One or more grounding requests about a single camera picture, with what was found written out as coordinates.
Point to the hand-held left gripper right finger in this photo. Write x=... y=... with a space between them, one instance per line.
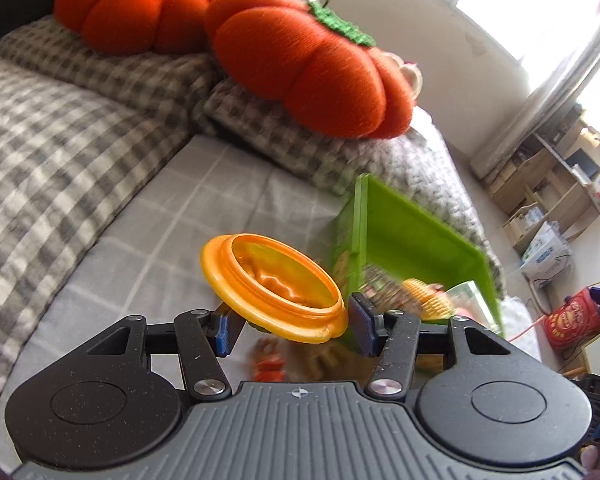
x=362 y=327

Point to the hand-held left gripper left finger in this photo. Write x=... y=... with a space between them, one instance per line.
x=224 y=332

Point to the yellow toy corn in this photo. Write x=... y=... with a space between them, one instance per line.
x=427 y=300

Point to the green plastic box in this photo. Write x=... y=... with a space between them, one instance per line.
x=405 y=230

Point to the orange clownfish toy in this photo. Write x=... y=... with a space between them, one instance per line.
x=270 y=362

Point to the red round bag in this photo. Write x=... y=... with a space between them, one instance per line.
x=572 y=320

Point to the grey grid bed sheet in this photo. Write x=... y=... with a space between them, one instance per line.
x=190 y=225

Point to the grey checked pillow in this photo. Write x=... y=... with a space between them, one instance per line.
x=300 y=155
x=105 y=67

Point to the wooden shelf desk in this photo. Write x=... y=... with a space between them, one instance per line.
x=555 y=180

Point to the grey checked blanket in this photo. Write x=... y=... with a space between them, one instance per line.
x=45 y=175

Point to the large orange pumpkin cushion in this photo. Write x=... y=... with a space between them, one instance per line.
x=320 y=75

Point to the beige curtain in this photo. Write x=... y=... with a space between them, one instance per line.
x=555 y=95

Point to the small orange pumpkin cushion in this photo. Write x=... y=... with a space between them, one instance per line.
x=140 y=5

